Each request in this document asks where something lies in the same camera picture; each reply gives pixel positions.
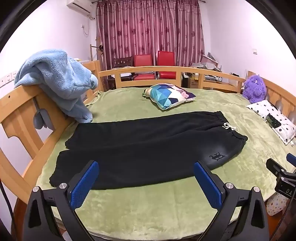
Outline green bed blanket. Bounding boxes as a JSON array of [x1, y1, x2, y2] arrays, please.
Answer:
[[36, 88, 296, 239]]

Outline black fleece pants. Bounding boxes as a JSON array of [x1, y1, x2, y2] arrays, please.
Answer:
[[49, 111, 248, 191]]

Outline wooden bed frame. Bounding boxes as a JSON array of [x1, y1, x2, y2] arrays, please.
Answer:
[[0, 60, 296, 204]]

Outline dark smartphone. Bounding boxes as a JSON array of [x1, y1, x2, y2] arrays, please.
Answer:
[[265, 115, 282, 128]]

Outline colourful geometric pillow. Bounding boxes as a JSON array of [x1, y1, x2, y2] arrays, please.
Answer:
[[142, 83, 196, 110]]

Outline pile of cardboard boxes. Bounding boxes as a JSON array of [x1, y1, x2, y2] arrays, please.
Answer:
[[188, 52, 222, 72]]

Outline wooden stand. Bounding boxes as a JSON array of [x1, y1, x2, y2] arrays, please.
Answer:
[[90, 35, 104, 70]]

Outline white flower-print pillow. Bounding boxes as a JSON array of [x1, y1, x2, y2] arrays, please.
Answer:
[[246, 100, 296, 146]]

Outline light blue fleece blanket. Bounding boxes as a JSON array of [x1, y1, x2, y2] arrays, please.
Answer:
[[14, 49, 99, 129]]

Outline brown cardboard box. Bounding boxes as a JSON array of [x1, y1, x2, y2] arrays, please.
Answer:
[[187, 77, 200, 89]]

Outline star-print cloth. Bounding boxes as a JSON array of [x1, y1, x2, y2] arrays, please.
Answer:
[[266, 192, 288, 216]]

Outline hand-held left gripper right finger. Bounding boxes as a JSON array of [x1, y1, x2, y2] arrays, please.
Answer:
[[194, 161, 270, 241]]

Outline white air conditioner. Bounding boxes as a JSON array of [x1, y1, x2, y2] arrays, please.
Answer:
[[67, 0, 92, 13]]

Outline dark red patterned curtain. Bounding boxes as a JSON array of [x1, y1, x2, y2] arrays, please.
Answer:
[[96, 0, 205, 70]]

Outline black cable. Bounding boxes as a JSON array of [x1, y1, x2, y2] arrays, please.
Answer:
[[0, 181, 13, 232], [277, 190, 296, 234]]

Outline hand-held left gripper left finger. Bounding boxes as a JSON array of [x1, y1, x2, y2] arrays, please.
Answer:
[[23, 160, 100, 241]]

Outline purple plush toy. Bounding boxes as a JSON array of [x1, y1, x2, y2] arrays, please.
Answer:
[[242, 75, 267, 104]]

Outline red chair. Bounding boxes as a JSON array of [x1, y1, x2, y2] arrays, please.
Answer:
[[157, 50, 176, 80], [134, 54, 155, 81]]

